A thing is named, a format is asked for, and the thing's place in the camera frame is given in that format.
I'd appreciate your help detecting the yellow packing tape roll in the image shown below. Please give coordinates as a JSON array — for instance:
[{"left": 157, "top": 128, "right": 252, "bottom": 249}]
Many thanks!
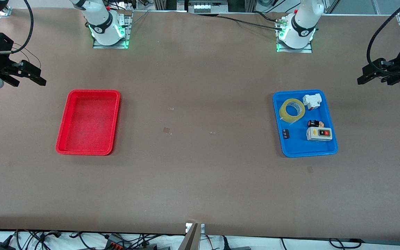
[{"left": 279, "top": 98, "right": 305, "bottom": 123}]

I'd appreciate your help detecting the white circuit breaker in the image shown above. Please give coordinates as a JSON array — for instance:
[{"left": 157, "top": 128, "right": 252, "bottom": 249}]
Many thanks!
[{"left": 302, "top": 93, "right": 322, "bottom": 111}]

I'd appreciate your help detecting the red plastic tray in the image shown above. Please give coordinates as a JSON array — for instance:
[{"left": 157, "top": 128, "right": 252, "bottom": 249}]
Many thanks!
[{"left": 56, "top": 89, "right": 121, "bottom": 156}]

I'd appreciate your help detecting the blue plastic tray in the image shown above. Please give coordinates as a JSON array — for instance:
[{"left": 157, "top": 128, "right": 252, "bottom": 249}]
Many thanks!
[{"left": 273, "top": 89, "right": 339, "bottom": 158}]

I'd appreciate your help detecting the white power strip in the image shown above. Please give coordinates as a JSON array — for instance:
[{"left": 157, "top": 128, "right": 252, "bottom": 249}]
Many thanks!
[{"left": 193, "top": 2, "right": 228, "bottom": 14}]

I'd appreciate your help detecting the orange black connector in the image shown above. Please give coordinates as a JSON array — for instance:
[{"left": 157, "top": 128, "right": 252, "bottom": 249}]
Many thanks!
[{"left": 105, "top": 234, "right": 132, "bottom": 249}]

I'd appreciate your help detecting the aluminium profile bar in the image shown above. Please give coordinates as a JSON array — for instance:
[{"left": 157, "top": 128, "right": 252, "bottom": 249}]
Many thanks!
[{"left": 178, "top": 223, "right": 201, "bottom": 250}]

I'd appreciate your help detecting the thin black gripper wire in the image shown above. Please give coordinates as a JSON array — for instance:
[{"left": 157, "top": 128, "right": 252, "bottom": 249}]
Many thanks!
[{"left": 12, "top": 43, "right": 42, "bottom": 68}]

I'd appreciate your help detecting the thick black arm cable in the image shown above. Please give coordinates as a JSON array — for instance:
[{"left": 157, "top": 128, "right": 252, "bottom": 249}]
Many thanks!
[
  {"left": 0, "top": 0, "right": 34, "bottom": 55},
  {"left": 366, "top": 0, "right": 400, "bottom": 75}
]

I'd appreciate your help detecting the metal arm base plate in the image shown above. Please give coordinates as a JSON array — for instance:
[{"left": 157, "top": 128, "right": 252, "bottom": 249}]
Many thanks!
[
  {"left": 276, "top": 16, "right": 313, "bottom": 53},
  {"left": 92, "top": 10, "right": 133, "bottom": 49}
]

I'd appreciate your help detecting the grey push-button switch box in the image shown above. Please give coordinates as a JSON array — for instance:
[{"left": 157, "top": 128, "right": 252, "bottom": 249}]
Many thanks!
[{"left": 306, "top": 127, "right": 333, "bottom": 142}]

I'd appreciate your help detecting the thin grey cable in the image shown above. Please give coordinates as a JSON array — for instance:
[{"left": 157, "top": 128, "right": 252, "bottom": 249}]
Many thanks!
[{"left": 126, "top": 9, "right": 152, "bottom": 27}]

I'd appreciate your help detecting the black cable on table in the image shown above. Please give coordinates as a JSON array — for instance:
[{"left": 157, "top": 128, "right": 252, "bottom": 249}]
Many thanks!
[{"left": 216, "top": 10, "right": 284, "bottom": 30}]

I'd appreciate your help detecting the black cable loop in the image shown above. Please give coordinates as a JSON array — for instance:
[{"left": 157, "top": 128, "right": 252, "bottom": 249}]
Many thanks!
[{"left": 328, "top": 238, "right": 362, "bottom": 249}]

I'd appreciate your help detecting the small metal mounting bracket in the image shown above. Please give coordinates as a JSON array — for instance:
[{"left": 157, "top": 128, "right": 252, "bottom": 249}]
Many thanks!
[{"left": 185, "top": 222, "right": 206, "bottom": 234}]

